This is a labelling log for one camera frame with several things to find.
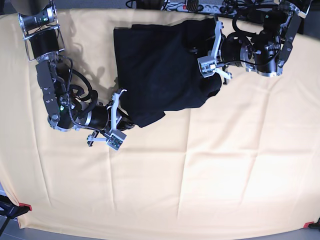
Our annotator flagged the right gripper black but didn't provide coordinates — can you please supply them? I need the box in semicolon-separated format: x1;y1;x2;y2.
86;88;136;147

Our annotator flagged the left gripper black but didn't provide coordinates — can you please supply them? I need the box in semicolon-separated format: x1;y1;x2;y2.
188;13;253;86

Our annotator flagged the dark navy T-shirt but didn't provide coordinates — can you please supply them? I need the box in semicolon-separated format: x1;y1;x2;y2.
113;18;222;128

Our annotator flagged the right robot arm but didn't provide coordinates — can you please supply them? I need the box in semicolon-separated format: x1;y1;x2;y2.
11;0;135;151

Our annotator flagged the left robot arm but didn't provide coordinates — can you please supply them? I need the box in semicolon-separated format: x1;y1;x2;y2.
197;0;312;85

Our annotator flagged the white power strip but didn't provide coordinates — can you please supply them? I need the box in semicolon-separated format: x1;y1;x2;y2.
162;0;237;15

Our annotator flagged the yellow table cloth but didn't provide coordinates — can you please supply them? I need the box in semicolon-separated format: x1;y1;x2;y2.
0;14;320;238

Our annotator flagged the left red-black table clamp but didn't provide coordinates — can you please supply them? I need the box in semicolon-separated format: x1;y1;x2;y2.
0;195;33;235

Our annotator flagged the red-black table clamp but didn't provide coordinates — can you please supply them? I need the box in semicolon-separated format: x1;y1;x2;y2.
303;218;320;231
0;195;33;235

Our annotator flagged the right red-black table clamp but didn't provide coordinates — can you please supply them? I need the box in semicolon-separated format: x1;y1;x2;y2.
303;218;320;231

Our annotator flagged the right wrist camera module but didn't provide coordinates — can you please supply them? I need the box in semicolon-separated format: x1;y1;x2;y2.
106;129;127;151

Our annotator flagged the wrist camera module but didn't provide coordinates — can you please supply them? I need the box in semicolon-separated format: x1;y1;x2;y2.
197;55;217;78
106;129;127;151

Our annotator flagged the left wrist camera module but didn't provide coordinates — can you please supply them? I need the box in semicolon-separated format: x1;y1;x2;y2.
197;55;217;78

